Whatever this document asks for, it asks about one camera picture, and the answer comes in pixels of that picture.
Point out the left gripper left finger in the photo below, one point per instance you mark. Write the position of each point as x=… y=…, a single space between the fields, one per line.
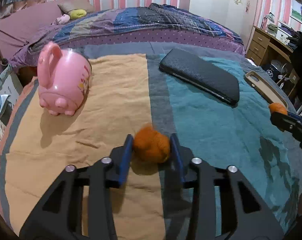
x=77 y=204

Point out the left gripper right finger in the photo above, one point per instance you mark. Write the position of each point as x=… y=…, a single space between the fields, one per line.
x=225 y=205

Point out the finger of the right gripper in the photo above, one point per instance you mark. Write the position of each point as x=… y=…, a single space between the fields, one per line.
x=286 y=123
x=295 y=116

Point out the tan phone case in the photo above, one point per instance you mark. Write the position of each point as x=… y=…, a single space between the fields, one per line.
x=264 y=88

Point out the black box under desk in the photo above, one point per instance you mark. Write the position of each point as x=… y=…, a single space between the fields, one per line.
x=272 y=71

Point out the wooden desk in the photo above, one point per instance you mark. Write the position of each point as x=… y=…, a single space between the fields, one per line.
x=264 y=49

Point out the black wallet case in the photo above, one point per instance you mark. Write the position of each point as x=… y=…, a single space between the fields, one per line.
x=202 y=74

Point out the framed wedding photo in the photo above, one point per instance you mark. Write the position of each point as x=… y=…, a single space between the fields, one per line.
x=296 y=10

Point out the white wardrobe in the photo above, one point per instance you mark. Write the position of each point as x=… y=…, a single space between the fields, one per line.
x=237 y=15

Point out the pink piggy bank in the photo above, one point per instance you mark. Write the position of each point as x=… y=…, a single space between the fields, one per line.
x=63 y=76

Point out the striped plaid quilt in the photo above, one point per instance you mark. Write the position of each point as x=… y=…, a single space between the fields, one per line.
x=121 y=21

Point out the bed with purple sheet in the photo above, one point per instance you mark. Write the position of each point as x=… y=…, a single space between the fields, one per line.
x=21 y=27

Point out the pink plush toy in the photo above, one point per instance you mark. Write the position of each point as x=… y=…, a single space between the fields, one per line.
x=65 y=18

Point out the yellow plush toy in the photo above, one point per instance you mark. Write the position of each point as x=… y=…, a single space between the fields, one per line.
x=76 y=14

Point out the brown pillow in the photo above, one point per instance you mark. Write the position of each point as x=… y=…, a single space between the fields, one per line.
x=67 y=6

